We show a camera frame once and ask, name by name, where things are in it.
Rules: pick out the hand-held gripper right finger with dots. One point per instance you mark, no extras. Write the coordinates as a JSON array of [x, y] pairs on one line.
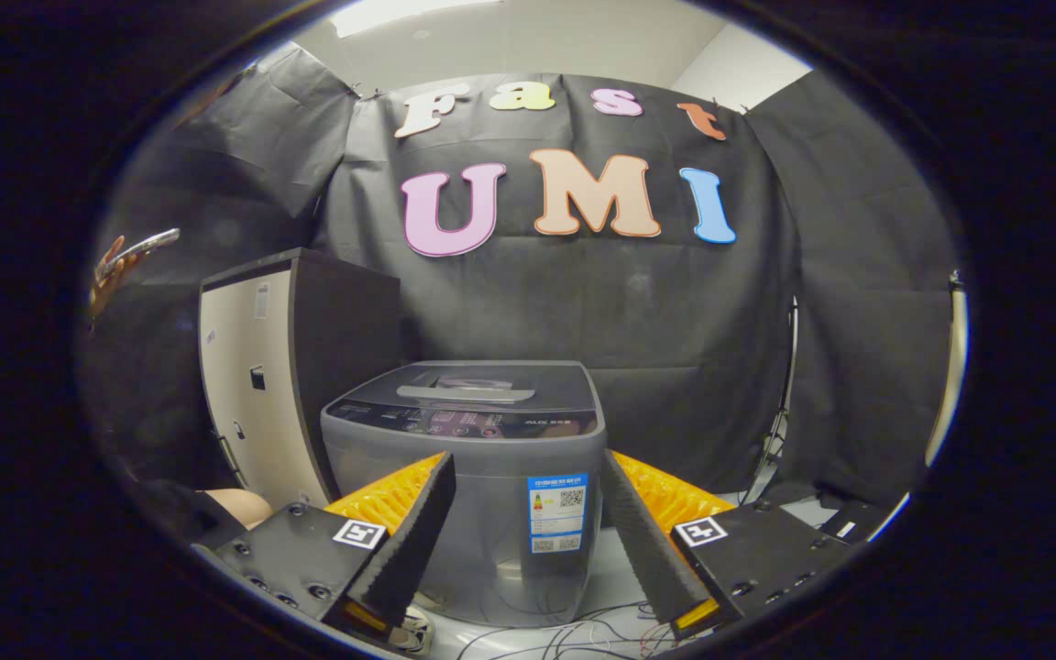
[[643, 550]]

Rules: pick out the white pole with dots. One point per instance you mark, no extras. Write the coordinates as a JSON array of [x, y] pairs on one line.
[[950, 367]]

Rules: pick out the cream and dark cabinet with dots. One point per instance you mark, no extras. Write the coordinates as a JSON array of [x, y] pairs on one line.
[[345, 348]]

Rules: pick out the white shoe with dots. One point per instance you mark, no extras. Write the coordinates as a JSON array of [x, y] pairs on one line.
[[416, 631]]

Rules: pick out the black backdrop cloth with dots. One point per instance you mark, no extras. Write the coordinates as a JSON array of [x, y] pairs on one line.
[[675, 321]]

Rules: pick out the grey washing machine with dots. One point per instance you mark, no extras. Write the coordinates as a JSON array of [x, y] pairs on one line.
[[491, 513]]

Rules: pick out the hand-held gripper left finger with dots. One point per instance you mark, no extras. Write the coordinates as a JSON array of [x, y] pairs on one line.
[[418, 541]]

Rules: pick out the silver smartphone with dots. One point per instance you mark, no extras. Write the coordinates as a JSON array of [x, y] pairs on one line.
[[145, 246]]

